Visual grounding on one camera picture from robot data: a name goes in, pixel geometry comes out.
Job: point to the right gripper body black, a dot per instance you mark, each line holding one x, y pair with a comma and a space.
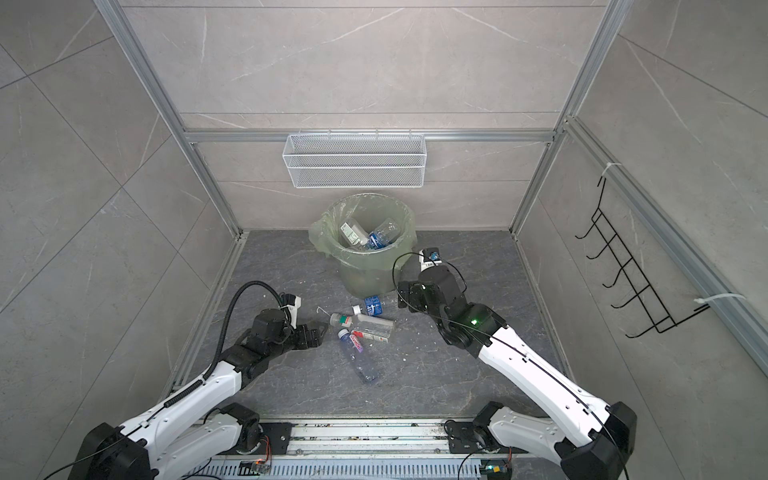
419, 299

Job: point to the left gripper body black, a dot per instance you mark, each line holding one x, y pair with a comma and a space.
295, 339

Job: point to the square clear bottle green band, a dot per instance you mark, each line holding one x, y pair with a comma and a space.
371, 328

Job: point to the Pocari bottle blue label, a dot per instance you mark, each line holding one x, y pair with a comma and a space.
384, 234

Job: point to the Ganten bottle purple label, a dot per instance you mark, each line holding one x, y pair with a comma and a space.
358, 357

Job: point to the bottle with tan label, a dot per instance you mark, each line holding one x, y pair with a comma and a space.
353, 234

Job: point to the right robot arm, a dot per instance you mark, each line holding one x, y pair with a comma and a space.
587, 437

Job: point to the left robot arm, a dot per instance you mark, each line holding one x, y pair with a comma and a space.
201, 420

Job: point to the mesh bin with green bag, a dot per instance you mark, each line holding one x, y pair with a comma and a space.
369, 272

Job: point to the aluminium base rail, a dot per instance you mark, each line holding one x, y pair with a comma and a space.
378, 443

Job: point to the white wire wall basket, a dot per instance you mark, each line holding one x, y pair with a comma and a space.
360, 160

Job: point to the black wire hook rack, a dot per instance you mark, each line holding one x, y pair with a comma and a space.
630, 271

